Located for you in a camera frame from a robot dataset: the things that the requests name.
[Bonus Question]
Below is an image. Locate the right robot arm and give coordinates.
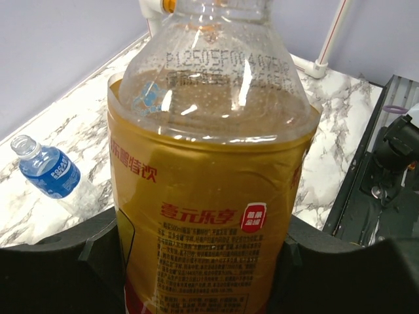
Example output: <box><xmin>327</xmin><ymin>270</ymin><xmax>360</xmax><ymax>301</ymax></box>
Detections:
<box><xmin>371</xmin><ymin>104</ymin><xmax>418</xmax><ymax>207</ymax></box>

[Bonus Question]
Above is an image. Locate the white PVC pipe frame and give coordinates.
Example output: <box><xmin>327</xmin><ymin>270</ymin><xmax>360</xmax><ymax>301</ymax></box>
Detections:
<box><xmin>137</xmin><ymin>0</ymin><xmax>356</xmax><ymax>79</ymax></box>

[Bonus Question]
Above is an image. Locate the blue label Pocari bottle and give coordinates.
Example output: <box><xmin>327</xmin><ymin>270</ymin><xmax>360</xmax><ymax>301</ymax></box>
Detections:
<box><xmin>10</xmin><ymin>135</ymin><xmax>101</xmax><ymax>218</ymax></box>

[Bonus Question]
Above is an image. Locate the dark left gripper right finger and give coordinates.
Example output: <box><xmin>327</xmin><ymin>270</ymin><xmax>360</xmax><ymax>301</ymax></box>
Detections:
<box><xmin>271</xmin><ymin>217</ymin><xmax>418</xmax><ymax>313</ymax></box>

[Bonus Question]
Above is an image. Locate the orange pipe valve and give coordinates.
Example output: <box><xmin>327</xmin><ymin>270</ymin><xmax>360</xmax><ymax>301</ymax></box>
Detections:
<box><xmin>162</xmin><ymin>0</ymin><xmax>176</xmax><ymax>14</ymax></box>

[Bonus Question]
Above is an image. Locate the black mounting rail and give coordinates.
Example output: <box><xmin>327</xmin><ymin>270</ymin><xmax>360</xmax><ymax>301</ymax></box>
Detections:
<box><xmin>323</xmin><ymin>75</ymin><xmax>418</xmax><ymax>247</ymax></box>

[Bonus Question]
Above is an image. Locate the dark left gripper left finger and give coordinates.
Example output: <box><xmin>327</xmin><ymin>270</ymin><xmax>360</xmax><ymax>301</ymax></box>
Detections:
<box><xmin>1</xmin><ymin>209</ymin><xmax>125</xmax><ymax>313</ymax></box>

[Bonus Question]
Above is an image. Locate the gold red label bottle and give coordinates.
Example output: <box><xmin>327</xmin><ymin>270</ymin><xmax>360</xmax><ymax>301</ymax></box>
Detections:
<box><xmin>107</xmin><ymin>1</ymin><xmax>321</xmax><ymax>313</ymax></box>

